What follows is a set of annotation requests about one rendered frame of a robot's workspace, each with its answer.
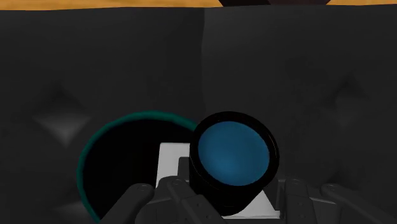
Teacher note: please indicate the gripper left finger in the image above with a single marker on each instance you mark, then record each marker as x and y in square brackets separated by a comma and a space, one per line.
[186, 201]

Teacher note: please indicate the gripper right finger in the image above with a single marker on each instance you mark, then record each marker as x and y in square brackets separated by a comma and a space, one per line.
[297, 201]

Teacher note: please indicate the black cup with blue inside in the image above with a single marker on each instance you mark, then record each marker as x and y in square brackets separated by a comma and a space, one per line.
[232, 152]

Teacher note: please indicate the white flat box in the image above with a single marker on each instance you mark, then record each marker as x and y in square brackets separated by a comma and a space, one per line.
[170, 161]

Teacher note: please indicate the black bowl with green rim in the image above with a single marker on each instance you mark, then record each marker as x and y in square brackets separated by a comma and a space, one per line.
[124, 155]

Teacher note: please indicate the dark grey tufted sofa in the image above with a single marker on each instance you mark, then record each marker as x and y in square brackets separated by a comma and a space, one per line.
[93, 62]

